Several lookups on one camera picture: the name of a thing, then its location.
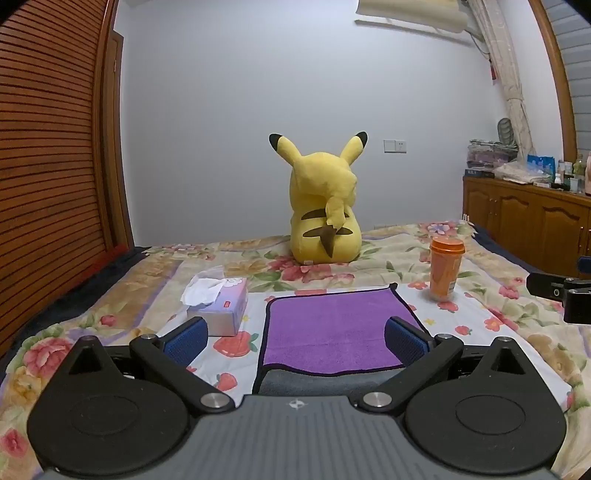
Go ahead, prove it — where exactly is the white tissue box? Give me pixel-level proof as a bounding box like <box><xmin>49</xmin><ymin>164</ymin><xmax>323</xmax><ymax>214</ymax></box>
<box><xmin>180</xmin><ymin>271</ymin><xmax>249</xmax><ymax>337</ymax></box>

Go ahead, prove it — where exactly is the white air conditioner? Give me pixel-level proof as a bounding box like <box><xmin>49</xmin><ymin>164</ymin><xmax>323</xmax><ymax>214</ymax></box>
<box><xmin>355</xmin><ymin>0</ymin><xmax>476</xmax><ymax>34</ymax></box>

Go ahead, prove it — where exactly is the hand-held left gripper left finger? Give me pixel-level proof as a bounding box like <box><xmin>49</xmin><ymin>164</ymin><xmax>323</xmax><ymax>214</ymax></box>
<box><xmin>61</xmin><ymin>316</ymin><xmax>235</xmax><ymax>413</ymax></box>

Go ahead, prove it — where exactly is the beige patterned curtain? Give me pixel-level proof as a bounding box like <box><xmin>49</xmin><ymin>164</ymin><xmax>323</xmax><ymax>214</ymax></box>
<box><xmin>468</xmin><ymin>0</ymin><xmax>536</xmax><ymax>155</ymax></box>

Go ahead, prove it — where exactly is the orange plastic cup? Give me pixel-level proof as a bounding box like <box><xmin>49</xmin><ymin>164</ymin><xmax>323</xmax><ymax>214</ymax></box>
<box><xmin>429</xmin><ymin>235</ymin><xmax>465</xmax><ymax>303</ymax></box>

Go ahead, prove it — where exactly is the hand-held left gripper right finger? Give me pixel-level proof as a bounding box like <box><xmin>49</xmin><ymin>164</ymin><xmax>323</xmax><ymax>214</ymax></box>
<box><xmin>358</xmin><ymin>316</ymin><xmax>528</xmax><ymax>413</ymax></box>

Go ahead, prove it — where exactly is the purple towel with black edge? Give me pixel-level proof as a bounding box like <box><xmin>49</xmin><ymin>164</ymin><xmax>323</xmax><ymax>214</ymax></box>
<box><xmin>252</xmin><ymin>282</ymin><xmax>435</xmax><ymax>398</ymax></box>

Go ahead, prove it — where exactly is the wooden louvered wardrobe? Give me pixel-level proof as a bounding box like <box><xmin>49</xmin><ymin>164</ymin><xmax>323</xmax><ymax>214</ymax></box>
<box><xmin>0</xmin><ymin>0</ymin><xmax>136</xmax><ymax>358</ymax></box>

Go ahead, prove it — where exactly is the wooden cabinet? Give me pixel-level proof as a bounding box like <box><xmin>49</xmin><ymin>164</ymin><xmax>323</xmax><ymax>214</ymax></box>
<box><xmin>462</xmin><ymin>175</ymin><xmax>591</xmax><ymax>280</ymax></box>

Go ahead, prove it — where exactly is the blue carton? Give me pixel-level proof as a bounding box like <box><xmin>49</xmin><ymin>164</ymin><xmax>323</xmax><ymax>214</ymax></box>
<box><xmin>527</xmin><ymin>154</ymin><xmax>557</xmax><ymax>178</ymax></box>

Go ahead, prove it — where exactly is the floral bed sheet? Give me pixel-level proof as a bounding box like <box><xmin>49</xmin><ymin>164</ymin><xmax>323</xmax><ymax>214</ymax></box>
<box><xmin>0</xmin><ymin>220</ymin><xmax>591</xmax><ymax>480</ymax></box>

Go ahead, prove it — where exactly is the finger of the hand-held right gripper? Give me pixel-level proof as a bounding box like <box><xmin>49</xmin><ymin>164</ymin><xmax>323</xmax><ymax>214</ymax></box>
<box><xmin>526</xmin><ymin>272</ymin><xmax>591</xmax><ymax>299</ymax></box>

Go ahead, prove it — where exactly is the folded beige cloth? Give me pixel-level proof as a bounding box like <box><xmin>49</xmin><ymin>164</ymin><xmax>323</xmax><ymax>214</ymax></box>
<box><xmin>493</xmin><ymin>161</ymin><xmax>554</xmax><ymax>184</ymax></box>

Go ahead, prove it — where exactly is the stack of folded cloths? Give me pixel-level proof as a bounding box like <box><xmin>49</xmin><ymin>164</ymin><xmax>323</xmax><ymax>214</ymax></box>
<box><xmin>466</xmin><ymin>138</ymin><xmax>519</xmax><ymax>171</ymax></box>

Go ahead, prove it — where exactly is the wooden window frame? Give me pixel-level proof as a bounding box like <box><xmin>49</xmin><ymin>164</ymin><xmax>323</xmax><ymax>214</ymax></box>
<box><xmin>529</xmin><ymin>0</ymin><xmax>591</xmax><ymax>162</ymax></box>

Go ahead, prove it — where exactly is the yellow plush toy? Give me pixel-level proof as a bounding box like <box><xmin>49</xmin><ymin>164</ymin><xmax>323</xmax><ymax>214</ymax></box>
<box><xmin>269</xmin><ymin>131</ymin><xmax>369</xmax><ymax>266</ymax></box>

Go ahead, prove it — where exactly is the group of small bottles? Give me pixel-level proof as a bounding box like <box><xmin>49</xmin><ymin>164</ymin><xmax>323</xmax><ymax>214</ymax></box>
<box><xmin>551</xmin><ymin>154</ymin><xmax>591</xmax><ymax>197</ymax></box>

